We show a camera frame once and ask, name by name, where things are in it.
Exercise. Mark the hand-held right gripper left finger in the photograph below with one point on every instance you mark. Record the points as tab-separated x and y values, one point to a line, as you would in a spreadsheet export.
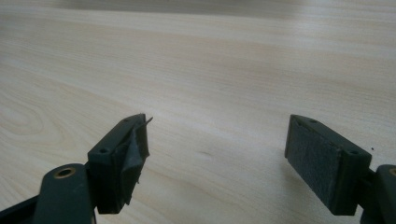
115	168

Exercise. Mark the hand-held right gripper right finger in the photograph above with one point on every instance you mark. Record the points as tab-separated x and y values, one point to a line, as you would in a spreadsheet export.
323	165

